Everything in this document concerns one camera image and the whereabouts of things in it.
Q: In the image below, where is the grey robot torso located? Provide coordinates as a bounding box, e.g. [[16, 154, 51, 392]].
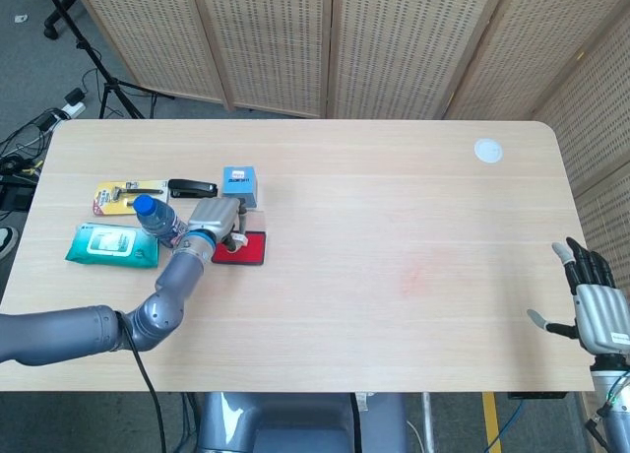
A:
[[196, 391, 410, 453]]

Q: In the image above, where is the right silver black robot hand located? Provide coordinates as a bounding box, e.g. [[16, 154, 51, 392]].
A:
[[527, 236, 630, 358]]

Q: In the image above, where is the black tripod stand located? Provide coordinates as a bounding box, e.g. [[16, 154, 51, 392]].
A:
[[33, 0, 174, 121]]

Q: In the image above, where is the white power strip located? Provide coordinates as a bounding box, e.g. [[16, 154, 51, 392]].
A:
[[48, 101, 87, 125]]

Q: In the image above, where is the red ink pad clear lid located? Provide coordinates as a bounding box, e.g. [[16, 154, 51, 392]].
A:
[[211, 209, 270, 267]]

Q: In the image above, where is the yellow razor blister pack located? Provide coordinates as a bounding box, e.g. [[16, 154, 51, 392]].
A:
[[90, 178, 170, 217]]

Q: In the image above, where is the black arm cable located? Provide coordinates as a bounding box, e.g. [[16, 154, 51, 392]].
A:
[[115, 312, 171, 453]]

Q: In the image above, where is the black office chair base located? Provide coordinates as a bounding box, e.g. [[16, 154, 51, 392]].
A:
[[42, 0, 76, 41]]

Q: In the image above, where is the white round table grommet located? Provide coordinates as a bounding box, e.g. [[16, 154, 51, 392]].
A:
[[473, 137, 505, 165]]

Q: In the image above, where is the black stapler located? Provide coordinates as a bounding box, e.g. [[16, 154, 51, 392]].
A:
[[167, 178, 220, 199]]

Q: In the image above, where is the water bottle with blue cap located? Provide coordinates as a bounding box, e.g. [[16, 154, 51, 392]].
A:
[[133, 194, 191, 250]]

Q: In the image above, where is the small blue cardboard box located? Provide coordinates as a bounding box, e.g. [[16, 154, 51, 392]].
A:
[[220, 165, 260, 210]]

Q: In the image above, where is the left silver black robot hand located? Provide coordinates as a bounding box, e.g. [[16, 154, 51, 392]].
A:
[[186, 199, 249, 255]]

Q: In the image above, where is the white and red stamp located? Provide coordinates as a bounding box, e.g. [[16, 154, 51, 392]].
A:
[[226, 228, 249, 254]]

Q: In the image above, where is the green wet wipes pack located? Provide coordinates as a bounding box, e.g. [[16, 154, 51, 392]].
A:
[[64, 223, 160, 270]]

